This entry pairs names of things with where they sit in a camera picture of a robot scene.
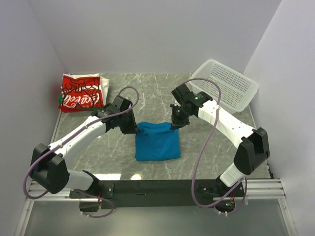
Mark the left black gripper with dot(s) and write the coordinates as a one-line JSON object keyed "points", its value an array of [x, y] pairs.
{"points": [[132, 129]]}

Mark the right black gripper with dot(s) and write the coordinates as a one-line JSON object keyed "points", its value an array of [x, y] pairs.
{"points": [[176, 122]]}

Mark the blue t shirt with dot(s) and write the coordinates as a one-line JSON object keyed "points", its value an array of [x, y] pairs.
{"points": [[156, 142]]}

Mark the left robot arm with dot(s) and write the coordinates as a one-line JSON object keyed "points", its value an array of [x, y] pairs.
{"points": [[49, 164]]}

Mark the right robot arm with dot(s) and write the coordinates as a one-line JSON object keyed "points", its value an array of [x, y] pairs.
{"points": [[252, 144]]}

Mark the white plastic basket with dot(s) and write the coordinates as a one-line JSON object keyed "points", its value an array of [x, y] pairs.
{"points": [[237, 90]]}

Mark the folded red Coca-Cola shirt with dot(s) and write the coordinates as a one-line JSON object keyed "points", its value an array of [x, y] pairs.
{"points": [[83, 92]]}

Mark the black base bar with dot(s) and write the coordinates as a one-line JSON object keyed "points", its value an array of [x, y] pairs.
{"points": [[160, 193]]}

